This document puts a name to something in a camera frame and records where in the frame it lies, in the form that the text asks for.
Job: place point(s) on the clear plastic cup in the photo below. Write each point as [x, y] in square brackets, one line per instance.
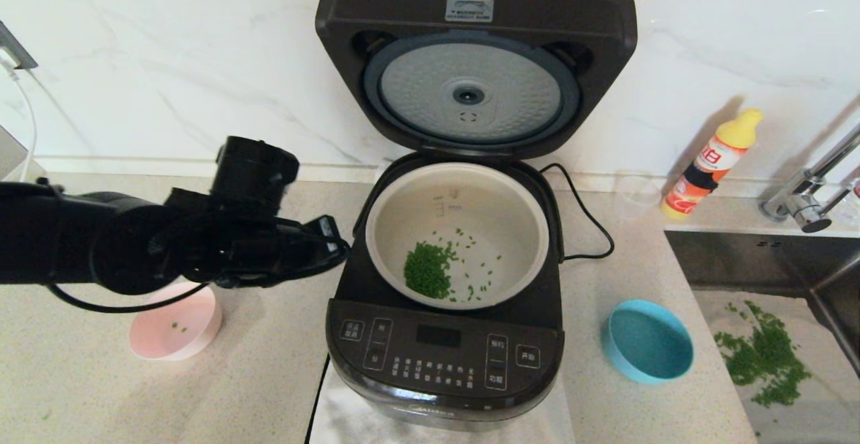
[638, 192]

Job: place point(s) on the white towel in sink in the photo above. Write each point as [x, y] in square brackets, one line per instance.
[806, 420]

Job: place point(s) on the grey metal panel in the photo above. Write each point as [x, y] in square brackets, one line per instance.
[10, 155]

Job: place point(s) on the black rice cooker base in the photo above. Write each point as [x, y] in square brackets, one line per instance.
[437, 357]

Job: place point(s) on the white towel under cooker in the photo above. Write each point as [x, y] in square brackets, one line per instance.
[349, 424]

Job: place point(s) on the clear plastic water bottle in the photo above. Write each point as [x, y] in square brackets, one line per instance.
[852, 203]

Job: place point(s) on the chrome faucet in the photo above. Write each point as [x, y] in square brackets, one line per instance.
[799, 205]

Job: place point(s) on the grey wall socket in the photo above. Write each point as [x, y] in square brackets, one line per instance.
[17, 48]

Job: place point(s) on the yellow orange squeeze bottle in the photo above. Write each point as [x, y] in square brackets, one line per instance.
[709, 162]

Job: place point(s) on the green grains on sink towel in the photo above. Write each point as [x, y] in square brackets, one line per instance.
[766, 357]

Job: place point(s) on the black rice cooker lid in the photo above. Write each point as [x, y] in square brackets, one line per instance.
[376, 14]

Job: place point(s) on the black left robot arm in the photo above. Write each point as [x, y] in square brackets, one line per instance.
[67, 236]

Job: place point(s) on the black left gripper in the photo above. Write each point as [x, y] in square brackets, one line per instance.
[282, 252]

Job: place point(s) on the pink bowl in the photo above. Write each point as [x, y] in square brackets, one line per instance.
[161, 340]

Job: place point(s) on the blue bowl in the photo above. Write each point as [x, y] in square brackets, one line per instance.
[648, 343]

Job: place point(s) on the white inner pot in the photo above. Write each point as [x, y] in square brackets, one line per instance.
[504, 229]

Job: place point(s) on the stainless steel sink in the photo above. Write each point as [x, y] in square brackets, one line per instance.
[739, 259]

